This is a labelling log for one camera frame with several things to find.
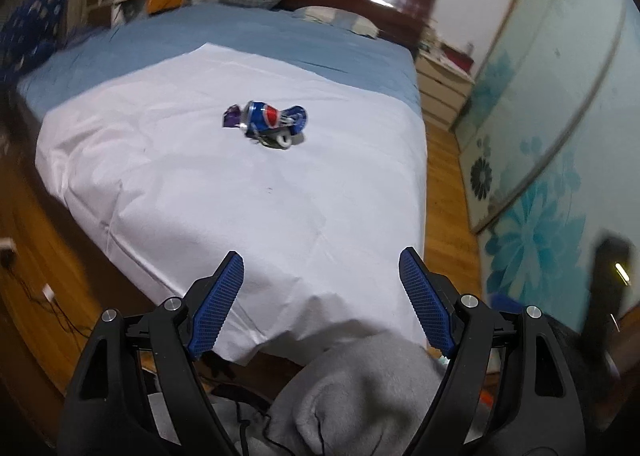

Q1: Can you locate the dark flower sliding door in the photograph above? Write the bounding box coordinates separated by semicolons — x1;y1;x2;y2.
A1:
451;0;629;235

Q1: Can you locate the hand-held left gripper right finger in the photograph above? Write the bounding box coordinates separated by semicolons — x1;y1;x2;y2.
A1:
397;246;588;456

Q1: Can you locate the red box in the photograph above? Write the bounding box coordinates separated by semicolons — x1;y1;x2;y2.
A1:
442;46;475;73

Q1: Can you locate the blue bed sheet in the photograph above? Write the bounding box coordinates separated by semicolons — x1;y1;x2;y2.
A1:
16;2;424;123

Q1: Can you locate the dark blue printed cloth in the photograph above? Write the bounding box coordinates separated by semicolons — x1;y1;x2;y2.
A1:
0;0;69;82

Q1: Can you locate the beige pillow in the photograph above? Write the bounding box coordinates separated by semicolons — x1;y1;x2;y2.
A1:
291;6;382;40

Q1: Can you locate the teal floral sliding door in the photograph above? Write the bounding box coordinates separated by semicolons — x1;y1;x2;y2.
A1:
474;10;640;324

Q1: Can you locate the black cable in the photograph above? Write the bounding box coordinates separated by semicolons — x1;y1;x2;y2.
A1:
234;398;303;456

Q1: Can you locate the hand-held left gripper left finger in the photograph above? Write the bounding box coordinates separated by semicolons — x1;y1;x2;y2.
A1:
56;250;246;456

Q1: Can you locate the crushed blue soda can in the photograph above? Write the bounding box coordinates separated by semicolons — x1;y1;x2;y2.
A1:
238;100;309;139

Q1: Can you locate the beige drawer cabinet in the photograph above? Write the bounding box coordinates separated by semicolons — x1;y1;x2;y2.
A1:
414;53;477;130

